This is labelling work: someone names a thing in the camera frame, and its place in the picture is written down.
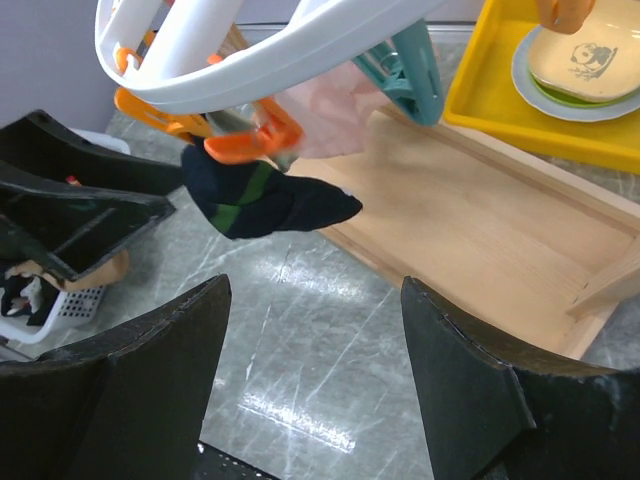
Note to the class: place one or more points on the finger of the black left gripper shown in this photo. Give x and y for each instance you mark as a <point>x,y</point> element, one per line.
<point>70,217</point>
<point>40,145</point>

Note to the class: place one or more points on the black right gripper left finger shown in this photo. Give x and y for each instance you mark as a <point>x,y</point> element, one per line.
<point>127,403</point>

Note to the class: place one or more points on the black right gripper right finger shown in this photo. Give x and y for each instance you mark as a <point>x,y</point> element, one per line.
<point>496,407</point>

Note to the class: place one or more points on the brown ribbed sock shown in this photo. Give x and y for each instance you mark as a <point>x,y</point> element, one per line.
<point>112,271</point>

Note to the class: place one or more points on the white round clip hanger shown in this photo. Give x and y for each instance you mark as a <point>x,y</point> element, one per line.
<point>175,77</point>

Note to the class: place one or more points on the wooden hanger rack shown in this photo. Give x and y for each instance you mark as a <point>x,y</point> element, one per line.
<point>506,236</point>

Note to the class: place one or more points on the white plastic basket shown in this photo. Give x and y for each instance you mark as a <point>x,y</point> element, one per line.
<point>31,308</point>

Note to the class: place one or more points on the navy green striped sock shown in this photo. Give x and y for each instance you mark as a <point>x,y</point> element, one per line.
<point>253,200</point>

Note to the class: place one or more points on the orange clothes peg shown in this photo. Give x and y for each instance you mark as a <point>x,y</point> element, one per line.
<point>230,136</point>

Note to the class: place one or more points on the yellow plastic tray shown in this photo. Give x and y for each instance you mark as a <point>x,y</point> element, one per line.
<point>483,97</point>

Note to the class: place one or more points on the teal clothes peg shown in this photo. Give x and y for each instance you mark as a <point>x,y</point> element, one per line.
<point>404,68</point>

